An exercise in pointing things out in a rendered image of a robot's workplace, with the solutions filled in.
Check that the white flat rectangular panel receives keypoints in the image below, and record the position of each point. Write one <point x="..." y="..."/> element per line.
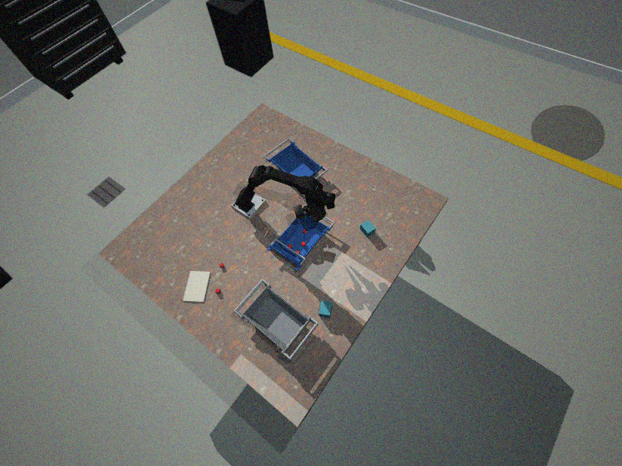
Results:
<point x="197" y="286"/>

